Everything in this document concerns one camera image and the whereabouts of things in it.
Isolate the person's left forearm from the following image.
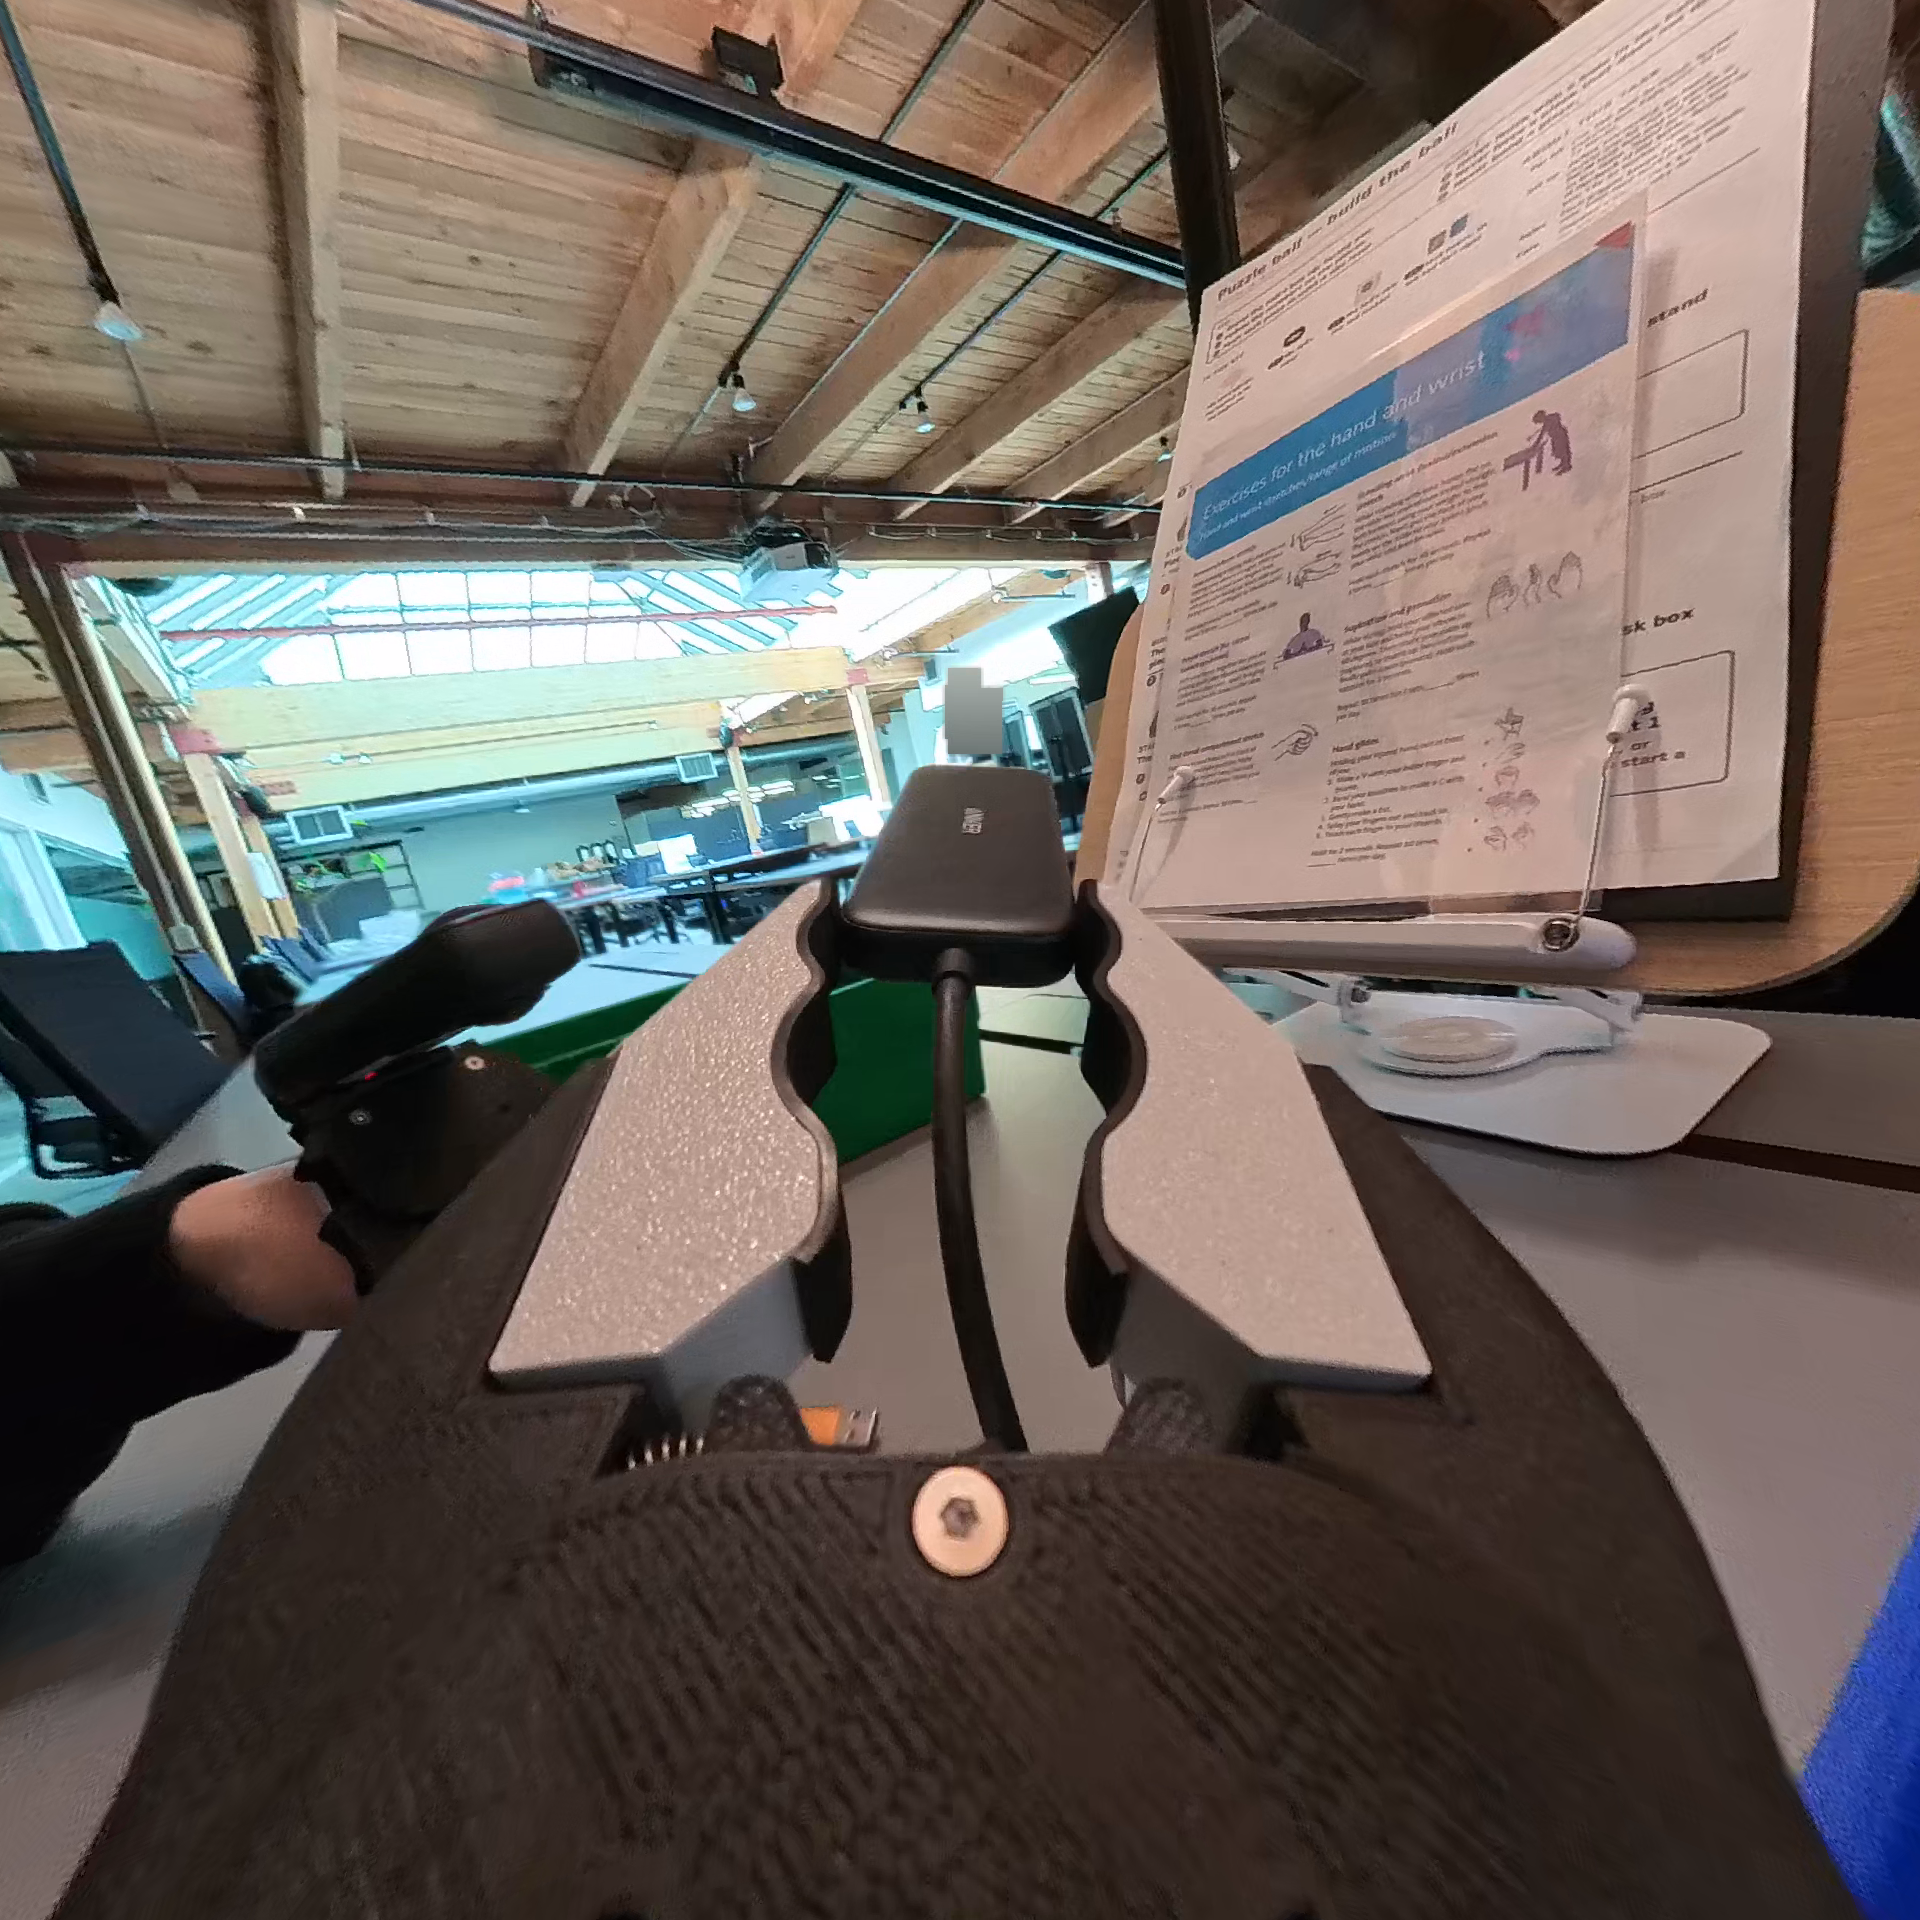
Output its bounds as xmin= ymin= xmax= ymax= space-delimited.
xmin=0 ymin=1170 xmax=301 ymax=1567

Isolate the white printed sheet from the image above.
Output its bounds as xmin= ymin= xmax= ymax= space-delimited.
xmin=1184 ymin=0 xmax=1820 ymax=889

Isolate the black office chair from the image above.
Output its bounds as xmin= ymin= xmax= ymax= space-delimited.
xmin=0 ymin=942 xmax=232 ymax=1181

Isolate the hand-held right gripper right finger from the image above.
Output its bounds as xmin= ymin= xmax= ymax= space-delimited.
xmin=1066 ymin=882 xmax=1433 ymax=1426

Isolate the black monitor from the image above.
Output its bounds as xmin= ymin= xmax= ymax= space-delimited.
xmin=1048 ymin=590 xmax=1145 ymax=685

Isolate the dark backing board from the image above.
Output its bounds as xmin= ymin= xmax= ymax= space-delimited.
xmin=1777 ymin=0 xmax=1866 ymax=924

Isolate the person's left hand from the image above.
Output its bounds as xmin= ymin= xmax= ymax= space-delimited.
xmin=166 ymin=1169 xmax=365 ymax=1337

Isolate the small black usb hub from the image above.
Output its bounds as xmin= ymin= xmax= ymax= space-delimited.
xmin=840 ymin=765 xmax=1080 ymax=1453

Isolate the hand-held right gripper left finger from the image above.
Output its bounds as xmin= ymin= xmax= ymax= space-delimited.
xmin=486 ymin=879 xmax=857 ymax=1450

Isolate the black ceiling track rail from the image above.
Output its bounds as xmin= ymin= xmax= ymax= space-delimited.
xmin=405 ymin=0 xmax=1190 ymax=289

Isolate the person's blue clothing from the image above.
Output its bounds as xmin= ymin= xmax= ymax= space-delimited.
xmin=1797 ymin=1529 xmax=1920 ymax=1920

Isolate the white document stand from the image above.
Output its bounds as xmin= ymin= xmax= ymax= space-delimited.
xmin=1124 ymin=681 xmax=1771 ymax=1162

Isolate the blue header leaflet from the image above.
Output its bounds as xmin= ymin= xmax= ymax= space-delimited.
xmin=1126 ymin=187 xmax=1653 ymax=917

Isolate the ceiling projector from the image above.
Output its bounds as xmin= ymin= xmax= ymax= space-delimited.
xmin=740 ymin=525 xmax=841 ymax=607

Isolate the black vertical pole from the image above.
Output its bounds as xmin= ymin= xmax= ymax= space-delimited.
xmin=1152 ymin=0 xmax=1249 ymax=290

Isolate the green plastic crate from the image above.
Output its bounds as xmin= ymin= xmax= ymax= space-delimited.
xmin=509 ymin=961 xmax=985 ymax=1164

